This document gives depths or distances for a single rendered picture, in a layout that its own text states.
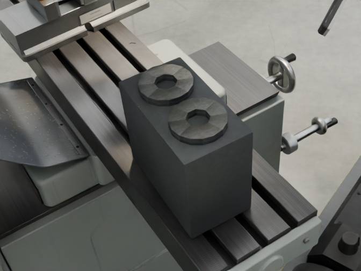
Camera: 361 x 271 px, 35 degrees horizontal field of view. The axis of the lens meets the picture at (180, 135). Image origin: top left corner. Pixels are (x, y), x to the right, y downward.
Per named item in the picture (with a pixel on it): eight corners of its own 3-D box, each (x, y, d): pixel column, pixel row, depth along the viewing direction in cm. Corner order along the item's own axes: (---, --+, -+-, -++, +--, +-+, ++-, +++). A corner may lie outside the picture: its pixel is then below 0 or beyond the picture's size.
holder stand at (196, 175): (187, 131, 111) (180, 49, 97) (252, 208, 97) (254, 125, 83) (132, 157, 107) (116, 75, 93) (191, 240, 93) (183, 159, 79)
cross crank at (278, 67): (279, 73, 176) (281, 43, 168) (304, 94, 169) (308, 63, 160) (237, 94, 171) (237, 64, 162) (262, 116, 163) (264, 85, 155)
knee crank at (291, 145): (328, 117, 174) (330, 102, 170) (342, 128, 170) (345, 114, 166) (272, 148, 167) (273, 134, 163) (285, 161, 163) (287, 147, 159)
